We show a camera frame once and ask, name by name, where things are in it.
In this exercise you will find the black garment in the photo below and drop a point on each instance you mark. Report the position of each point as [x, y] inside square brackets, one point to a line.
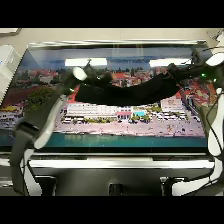
[133, 91]

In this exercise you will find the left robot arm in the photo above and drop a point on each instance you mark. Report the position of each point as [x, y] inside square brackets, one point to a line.
[40, 123]

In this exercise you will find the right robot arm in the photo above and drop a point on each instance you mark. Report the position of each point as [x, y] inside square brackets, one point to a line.
[215, 133]

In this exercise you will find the white box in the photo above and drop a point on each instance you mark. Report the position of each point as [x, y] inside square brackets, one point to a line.
[7, 66]

